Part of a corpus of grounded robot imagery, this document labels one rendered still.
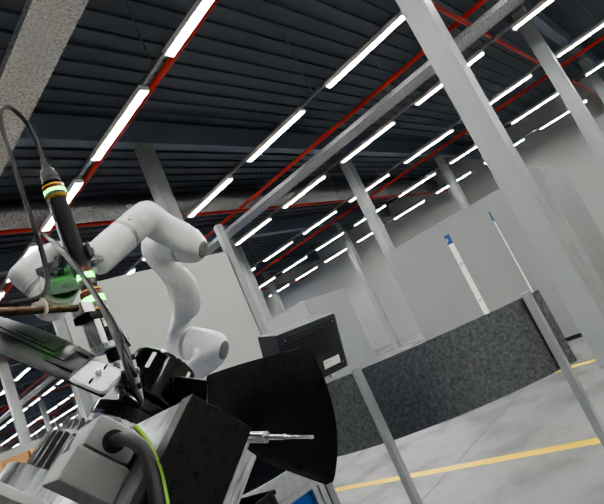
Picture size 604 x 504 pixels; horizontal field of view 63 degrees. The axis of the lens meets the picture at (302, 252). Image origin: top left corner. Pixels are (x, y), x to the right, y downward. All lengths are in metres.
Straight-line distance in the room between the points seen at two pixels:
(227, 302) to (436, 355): 1.37
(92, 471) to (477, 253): 6.64
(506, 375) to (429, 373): 0.38
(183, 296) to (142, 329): 1.39
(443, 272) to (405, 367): 4.61
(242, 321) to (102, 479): 2.75
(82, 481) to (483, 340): 2.36
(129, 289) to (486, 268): 5.04
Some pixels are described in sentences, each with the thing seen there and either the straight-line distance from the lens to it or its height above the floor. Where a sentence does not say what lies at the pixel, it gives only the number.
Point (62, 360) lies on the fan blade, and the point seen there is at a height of 1.30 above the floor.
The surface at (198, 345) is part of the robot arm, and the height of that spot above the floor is 1.31.
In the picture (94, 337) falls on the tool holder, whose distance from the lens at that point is 1.03.
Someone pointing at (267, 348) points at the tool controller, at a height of 1.21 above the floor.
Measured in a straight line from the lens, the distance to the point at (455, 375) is 2.73.
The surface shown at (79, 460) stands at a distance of 0.59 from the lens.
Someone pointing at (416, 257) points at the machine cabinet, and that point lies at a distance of 7.41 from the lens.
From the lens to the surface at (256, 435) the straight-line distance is 0.66.
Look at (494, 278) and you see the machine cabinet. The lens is 7.01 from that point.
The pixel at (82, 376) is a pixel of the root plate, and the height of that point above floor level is 1.26.
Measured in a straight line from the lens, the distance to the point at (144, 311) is 3.07.
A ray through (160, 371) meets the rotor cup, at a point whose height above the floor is 1.21.
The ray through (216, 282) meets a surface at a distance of 3.31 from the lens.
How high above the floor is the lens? 1.13
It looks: 11 degrees up
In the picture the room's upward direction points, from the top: 24 degrees counter-clockwise
